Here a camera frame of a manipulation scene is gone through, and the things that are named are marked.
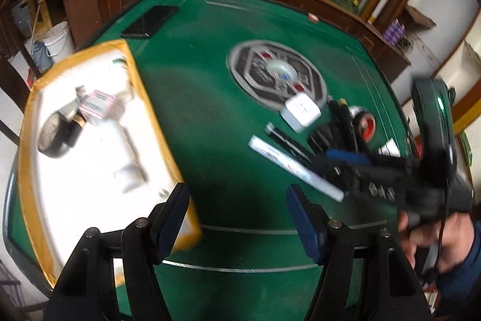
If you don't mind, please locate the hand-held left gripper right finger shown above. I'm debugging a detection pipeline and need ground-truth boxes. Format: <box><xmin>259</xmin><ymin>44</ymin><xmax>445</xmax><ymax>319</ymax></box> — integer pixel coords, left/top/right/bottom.
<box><xmin>286</xmin><ymin>184</ymin><xmax>434</xmax><ymax>321</ymax></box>

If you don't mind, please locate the person's right hand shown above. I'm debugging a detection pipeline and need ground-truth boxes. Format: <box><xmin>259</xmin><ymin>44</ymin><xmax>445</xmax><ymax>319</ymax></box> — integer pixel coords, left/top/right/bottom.
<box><xmin>398</xmin><ymin>210</ymin><xmax>475</xmax><ymax>273</ymax></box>

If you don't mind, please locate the black smartphone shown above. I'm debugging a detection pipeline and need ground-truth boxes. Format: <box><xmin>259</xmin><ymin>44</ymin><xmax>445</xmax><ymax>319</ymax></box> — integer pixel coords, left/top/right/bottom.
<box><xmin>121</xmin><ymin>5</ymin><xmax>179</xmax><ymax>39</ymax></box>

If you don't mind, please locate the black round tin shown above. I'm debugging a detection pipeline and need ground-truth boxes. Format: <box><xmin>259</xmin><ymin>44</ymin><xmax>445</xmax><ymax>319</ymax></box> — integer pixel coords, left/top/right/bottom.
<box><xmin>38</xmin><ymin>110</ymin><xmax>82</xmax><ymax>159</ymax></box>

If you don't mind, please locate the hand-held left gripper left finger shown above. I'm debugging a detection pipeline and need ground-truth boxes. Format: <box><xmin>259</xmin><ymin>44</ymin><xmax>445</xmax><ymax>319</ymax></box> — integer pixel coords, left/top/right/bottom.
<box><xmin>41</xmin><ymin>183</ymin><xmax>190</xmax><ymax>321</ymax></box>

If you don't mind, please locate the black plastic tool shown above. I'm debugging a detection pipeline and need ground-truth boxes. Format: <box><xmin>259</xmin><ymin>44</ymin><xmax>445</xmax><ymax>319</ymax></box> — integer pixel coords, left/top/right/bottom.
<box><xmin>311</xmin><ymin>99</ymin><xmax>356</xmax><ymax>156</ymax></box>

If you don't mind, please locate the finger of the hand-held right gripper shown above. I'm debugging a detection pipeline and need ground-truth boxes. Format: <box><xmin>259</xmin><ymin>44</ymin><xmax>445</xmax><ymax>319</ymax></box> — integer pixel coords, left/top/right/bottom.
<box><xmin>325</xmin><ymin>149</ymin><xmax>376</xmax><ymax>165</ymax></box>
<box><xmin>312</xmin><ymin>156</ymin><xmax>359</xmax><ymax>194</ymax></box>

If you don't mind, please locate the small pink white box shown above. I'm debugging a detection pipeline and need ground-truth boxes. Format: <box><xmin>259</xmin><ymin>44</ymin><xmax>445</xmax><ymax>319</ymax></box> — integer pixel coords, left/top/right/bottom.
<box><xmin>80</xmin><ymin>90</ymin><xmax>118</xmax><ymax>119</ymax></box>

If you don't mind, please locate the small white container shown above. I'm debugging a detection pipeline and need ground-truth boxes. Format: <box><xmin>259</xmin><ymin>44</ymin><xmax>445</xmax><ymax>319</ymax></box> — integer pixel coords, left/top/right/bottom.
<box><xmin>377</xmin><ymin>140</ymin><xmax>401</xmax><ymax>158</ymax></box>

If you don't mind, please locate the white foam box yellow tape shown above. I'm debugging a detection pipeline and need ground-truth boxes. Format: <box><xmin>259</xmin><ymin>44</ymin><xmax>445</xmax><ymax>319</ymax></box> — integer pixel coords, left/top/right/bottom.
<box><xmin>17</xmin><ymin>39</ymin><xmax>204</xmax><ymax>288</ymax></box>

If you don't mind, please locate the long white box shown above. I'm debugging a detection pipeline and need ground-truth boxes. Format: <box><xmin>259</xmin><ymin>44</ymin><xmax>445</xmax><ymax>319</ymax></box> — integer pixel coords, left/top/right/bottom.
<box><xmin>249</xmin><ymin>135</ymin><xmax>345</xmax><ymax>202</ymax></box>

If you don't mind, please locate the round table control panel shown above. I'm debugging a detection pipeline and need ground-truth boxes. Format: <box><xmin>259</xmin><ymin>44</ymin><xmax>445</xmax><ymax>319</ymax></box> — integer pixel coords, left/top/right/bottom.
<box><xmin>227</xmin><ymin>40</ymin><xmax>329</xmax><ymax>114</ymax></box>

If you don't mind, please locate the white power adapter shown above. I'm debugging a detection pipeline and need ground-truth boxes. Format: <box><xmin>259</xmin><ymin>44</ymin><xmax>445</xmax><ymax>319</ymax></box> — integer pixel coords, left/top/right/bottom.
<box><xmin>281</xmin><ymin>92</ymin><xmax>323</xmax><ymax>134</ymax></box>

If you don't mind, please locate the white plastic bucket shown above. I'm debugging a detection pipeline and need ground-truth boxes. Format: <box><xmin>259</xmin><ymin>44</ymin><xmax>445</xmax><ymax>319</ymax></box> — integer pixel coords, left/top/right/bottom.
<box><xmin>42</xmin><ymin>21</ymin><xmax>74</xmax><ymax>57</ymax></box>

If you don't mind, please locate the person's right forearm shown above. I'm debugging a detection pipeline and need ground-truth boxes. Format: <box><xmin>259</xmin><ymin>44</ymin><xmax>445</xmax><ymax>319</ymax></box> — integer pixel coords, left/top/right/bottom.
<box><xmin>424</xmin><ymin>227</ymin><xmax>481</xmax><ymax>310</ymax></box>

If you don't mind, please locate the wooden side cabinet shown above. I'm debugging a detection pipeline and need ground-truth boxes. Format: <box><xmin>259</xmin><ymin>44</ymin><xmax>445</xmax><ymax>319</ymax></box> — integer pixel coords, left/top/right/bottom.
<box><xmin>35</xmin><ymin>0</ymin><xmax>130</xmax><ymax>49</ymax></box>

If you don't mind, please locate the black silver pen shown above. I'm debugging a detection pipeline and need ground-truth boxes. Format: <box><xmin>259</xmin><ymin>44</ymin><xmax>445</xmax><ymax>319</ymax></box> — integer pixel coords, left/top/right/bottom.
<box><xmin>265</xmin><ymin>122</ymin><xmax>315</xmax><ymax>161</ymax></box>

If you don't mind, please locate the red and silver round case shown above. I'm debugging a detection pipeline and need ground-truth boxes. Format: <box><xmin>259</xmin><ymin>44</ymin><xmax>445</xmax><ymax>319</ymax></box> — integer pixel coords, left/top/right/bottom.
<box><xmin>349</xmin><ymin>106</ymin><xmax>377</xmax><ymax>142</ymax></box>

